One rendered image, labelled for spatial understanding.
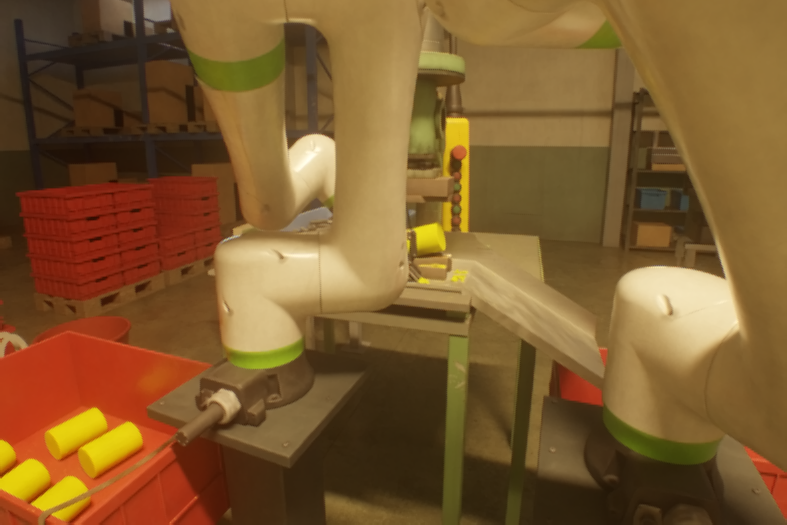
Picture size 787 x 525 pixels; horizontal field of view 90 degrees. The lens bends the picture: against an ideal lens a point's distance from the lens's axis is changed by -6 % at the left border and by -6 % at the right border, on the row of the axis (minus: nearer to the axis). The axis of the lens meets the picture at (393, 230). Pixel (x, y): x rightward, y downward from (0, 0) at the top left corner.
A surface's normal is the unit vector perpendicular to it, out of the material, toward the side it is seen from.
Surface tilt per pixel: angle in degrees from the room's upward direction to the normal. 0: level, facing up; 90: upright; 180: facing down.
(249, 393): 81
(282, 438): 0
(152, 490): 90
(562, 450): 0
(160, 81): 90
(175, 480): 90
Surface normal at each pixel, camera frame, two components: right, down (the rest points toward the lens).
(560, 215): -0.29, 0.19
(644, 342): -0.97, 0.02
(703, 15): -0.57, 0.70
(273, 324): 0.48, 0.18
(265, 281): 0.17, 0.16
